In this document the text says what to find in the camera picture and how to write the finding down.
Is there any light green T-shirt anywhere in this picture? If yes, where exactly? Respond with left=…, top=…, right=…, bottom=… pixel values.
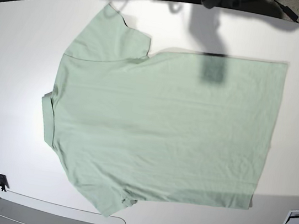
left=42, top=5, right=287, bottom=216

